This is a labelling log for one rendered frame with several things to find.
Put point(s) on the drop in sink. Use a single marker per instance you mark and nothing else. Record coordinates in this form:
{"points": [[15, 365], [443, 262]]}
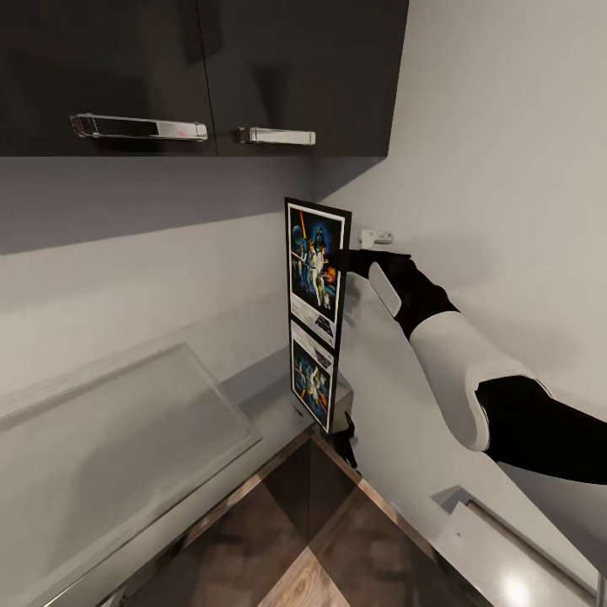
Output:
{"points": [[84, 471]]}

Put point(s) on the poster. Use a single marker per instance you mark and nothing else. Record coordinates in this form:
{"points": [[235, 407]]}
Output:
{"points": [[315, 288]]}

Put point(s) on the cabinet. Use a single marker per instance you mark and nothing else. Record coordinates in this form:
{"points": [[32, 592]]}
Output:
{"points": [[198, 78]]}

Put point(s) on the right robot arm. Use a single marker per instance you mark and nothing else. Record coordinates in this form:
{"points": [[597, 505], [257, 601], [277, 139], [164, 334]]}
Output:
{"points": [[555, 454]]}

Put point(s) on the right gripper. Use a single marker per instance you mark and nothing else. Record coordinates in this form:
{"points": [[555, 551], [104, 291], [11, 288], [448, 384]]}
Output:
{"points": [[348, 260]]}

